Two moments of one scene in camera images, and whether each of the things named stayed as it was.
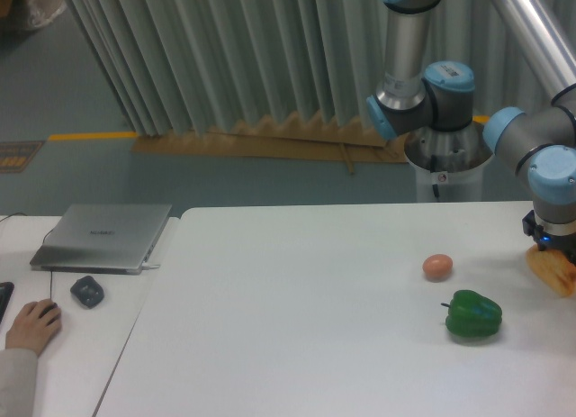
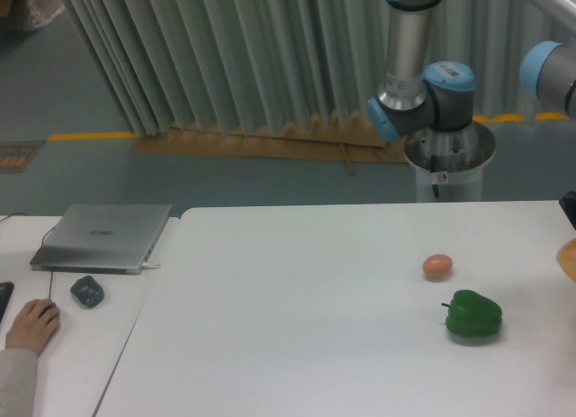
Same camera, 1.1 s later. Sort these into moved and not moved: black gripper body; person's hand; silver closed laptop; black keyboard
Moved: black gripper body
Not moved: silver closed laptop; black keyboard; person's hand
